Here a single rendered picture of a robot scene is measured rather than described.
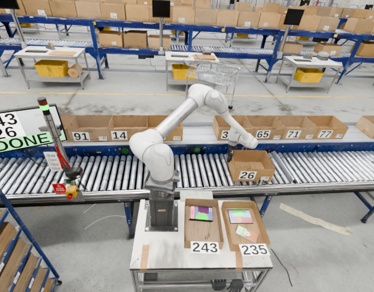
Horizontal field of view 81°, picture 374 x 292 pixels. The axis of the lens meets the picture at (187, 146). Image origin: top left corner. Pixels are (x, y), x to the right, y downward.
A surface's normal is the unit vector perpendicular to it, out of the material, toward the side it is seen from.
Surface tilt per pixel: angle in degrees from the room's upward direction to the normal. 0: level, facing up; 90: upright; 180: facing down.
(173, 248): 0
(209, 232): 1
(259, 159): 89
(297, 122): 90
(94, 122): 89
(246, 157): 89
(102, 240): 0
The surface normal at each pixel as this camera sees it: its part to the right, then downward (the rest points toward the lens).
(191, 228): 0.04, -0.79
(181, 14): 0.16, 0.55
